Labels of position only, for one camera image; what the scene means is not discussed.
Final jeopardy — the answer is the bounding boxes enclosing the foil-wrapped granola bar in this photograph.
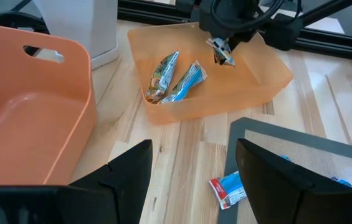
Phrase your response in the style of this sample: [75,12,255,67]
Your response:
[206,37,236,67]

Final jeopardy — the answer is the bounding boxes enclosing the translucent orange plastic bin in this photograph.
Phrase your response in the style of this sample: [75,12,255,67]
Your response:
[127,21,294,126]

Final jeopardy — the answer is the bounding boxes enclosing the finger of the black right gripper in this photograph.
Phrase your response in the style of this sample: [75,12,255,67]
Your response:
[228,30,258,52]

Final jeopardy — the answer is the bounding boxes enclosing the blue granola bar red ends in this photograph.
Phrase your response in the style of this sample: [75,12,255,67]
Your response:
[208,170,248,211]

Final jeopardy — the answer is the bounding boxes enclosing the green granola bar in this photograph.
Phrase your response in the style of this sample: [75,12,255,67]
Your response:
[146,50,180,104]

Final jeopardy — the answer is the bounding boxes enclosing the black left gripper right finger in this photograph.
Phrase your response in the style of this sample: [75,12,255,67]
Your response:
[235,138,352,224]

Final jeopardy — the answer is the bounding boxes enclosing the beige mat with dark border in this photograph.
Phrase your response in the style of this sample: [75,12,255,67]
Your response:
[217,117,352,224]

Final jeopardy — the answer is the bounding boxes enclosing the white plant pot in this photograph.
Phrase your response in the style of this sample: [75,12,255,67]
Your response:
[32,0,120,70]

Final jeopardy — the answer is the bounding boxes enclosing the black mount bracket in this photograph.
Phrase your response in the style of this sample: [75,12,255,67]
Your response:
[0,11,50,35]

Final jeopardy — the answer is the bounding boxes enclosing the opaque orange plastic bin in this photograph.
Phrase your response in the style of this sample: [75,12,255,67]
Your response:
[0,25,98,187]

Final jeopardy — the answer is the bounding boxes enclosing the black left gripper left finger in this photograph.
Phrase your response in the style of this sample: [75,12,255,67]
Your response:
[69,139,153,224]

